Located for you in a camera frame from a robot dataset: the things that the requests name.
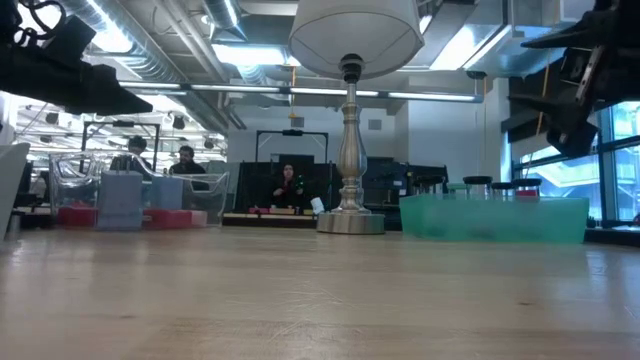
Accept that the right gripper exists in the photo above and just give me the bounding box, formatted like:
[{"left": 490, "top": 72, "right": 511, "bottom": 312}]
[{"left": 507, "top": 0, "right": 640, "bottom": 159}]

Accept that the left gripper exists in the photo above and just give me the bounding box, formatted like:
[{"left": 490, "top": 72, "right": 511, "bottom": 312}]
[{"left": 0, "top": 0, "right": 154, "bottom": 117}]

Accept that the black hourglass red sand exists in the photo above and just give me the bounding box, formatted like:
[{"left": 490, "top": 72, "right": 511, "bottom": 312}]
[{"left": 513, "top": 177, "right": 544, "bottom": 198}]

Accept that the person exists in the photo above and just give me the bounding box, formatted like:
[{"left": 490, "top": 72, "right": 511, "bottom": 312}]
[
  {"left": 110, "top": 135, "right": 154, "bottom": 175},
  {"left": 168, "top": 145, "right": 210, "bottom": 192},
  {"left": 271, "top": 163, "right": 307, "bottom": 210}
]

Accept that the dark framed window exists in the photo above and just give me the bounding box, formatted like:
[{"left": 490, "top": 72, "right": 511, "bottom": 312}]
[{"left": 509, "top": 97, "right": 640, "bottom": 224}]

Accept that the grey plastic bin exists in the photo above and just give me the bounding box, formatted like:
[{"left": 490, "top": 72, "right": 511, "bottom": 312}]
[{"left": 0, "top": 142, "right": 31, "bottom": 242}]

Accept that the teal translucent tray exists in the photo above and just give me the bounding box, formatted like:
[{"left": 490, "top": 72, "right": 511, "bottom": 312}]
[{"left": 398, "top": 193, "right": 591, "bottom": 245}]

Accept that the clear plastic bin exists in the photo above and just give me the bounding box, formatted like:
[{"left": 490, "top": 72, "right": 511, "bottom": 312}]
[{"left": 47, "top": 151, "right": 231, "bottom": 230}]

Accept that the black partition panel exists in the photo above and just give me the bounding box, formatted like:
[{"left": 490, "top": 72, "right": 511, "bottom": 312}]
[{"left": 234, "top": 153, "right": 346, "bottom": 211}]

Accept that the long overhead light bar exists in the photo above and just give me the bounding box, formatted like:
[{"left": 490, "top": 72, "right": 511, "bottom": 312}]
[{"left": 117, "top": 79, "right": 485, "bottom": 105}]

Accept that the black rolling cart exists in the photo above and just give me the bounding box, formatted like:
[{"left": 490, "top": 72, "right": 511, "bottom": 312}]
[{"left": 362, "top": 156, "right": 450, "bottom": 224}]

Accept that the silver table lamp white shade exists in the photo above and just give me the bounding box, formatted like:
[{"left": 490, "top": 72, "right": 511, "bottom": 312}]
[{"left": 288, "top": 0, "right": 426, "bottom": 236}]

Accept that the yellow hanging cable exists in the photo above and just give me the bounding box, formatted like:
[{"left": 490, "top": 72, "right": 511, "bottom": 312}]
[{"left": 535, "top": 62, "right": 552, "bottom": 136}]

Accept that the black looped gripper cable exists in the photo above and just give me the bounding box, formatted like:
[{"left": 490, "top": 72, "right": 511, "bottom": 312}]
[{"left": 16, "top": 0, "right": 68, "bottom": 47}]

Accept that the silver ventilation duct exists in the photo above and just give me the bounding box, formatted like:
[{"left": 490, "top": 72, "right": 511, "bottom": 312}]
[
  {"left": 202, "top": 0, "right": 242, "bottom": 30},
  {"left": 64, "top": 0, "right": 231, "bottom": 134}
]

